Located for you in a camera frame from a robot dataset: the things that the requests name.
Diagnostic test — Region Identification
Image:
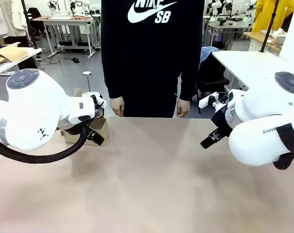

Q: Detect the black cable sleeve right arm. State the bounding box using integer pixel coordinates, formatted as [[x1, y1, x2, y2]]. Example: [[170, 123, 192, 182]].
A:
[[272, 123, 294, 170]]

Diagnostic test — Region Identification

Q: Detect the black chair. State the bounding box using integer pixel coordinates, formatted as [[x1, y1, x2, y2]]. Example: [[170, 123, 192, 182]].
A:
[[196, 57, 231, 100]]

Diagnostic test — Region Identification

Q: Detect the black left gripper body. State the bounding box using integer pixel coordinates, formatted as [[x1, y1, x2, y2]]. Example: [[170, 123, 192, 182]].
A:
[[62, 123, 89, 136]]

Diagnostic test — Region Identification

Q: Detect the white side table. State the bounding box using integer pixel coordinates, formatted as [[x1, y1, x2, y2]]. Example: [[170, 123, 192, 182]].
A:
[[0, 47, 43, 79]]

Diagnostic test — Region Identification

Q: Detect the wooden background table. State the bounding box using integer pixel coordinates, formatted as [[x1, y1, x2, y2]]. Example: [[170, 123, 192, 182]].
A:
[[243, 31, 283, 52]]

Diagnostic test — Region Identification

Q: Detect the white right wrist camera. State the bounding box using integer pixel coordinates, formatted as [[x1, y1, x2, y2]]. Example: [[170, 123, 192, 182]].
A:
[[198, 92, 229, 109]]

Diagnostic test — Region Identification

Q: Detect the brown cardboard cup carrier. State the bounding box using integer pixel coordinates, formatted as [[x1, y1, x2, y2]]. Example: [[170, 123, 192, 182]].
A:
[[60, 87, 110, 147]]

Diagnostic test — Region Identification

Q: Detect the white background workbench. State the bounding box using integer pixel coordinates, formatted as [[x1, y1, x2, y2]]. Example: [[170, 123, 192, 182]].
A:
[[31, 15, 101, 60]]

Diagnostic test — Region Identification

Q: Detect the large white table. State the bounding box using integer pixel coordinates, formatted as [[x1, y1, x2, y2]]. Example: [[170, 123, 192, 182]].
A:
[[211, 50, 294, 92]]

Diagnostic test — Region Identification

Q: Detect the person in black hoodie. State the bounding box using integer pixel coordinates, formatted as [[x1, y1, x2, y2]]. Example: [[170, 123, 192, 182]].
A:
[[100, 0, 206, 119]]

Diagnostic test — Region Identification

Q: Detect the black cable sleeve arm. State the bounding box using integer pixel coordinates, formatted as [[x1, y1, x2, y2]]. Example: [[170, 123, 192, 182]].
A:
[[0, 121, 92, 164], [272, 123, 294, 170]]

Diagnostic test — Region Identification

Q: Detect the round metal stand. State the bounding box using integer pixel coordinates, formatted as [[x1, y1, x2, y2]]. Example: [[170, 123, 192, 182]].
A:
[[82, 70, 93, 93]]

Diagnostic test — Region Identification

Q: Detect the black stand pole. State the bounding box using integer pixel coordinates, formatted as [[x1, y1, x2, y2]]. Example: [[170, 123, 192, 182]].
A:
[[20, 0, 39, 50], [259, 0, 280, 53]]

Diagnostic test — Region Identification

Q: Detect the grey background workbench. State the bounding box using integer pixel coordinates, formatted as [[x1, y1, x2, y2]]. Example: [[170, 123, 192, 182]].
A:
[[204, 14, 256, 47]]

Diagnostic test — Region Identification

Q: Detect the person's left forearm black sleeve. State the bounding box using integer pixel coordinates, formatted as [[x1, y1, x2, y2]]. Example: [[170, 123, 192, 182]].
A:
[[177, 36, 205, 102]]

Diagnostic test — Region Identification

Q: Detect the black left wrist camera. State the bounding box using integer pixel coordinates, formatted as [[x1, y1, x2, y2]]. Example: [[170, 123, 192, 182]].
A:
[[90, 94, 107, 115]]

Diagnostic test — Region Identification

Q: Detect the blue cloth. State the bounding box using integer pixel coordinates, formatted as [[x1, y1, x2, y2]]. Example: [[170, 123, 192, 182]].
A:
[[200, 46, 221, 67]]

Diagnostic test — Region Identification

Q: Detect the brown cardboard envelope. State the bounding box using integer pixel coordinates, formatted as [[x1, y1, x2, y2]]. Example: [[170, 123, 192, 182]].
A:
[[0, 43, 30, 68]]

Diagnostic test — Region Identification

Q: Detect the yellow coat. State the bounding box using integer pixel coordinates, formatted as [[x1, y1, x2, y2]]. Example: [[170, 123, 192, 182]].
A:
[[252, 0, 294, 33]]

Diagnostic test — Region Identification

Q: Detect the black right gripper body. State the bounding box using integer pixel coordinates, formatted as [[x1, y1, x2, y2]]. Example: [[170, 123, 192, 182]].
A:
[[210, 106, 233, 138]]

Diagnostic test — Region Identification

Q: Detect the person's left hand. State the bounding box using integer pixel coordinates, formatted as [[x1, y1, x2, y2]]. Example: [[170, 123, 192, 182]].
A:
[[175, 99, 191, 118]]

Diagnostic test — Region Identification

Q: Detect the black cable sleeve left arm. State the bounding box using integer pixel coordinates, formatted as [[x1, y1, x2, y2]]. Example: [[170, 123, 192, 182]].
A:
[[0, 121, 92, 164]]

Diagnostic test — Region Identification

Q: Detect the person's right forearm black sleeve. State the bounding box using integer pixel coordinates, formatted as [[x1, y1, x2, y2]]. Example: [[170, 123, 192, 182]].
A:
[[101, 36, 125, 99]]

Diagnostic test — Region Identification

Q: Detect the white lab coat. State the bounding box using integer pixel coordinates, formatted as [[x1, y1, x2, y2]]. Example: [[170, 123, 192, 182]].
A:
[[0, 0, 29, 38]]

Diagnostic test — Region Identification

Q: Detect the person's right hand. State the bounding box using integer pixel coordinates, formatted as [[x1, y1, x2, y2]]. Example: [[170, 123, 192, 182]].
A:
[[109, 96, 125, 117]]

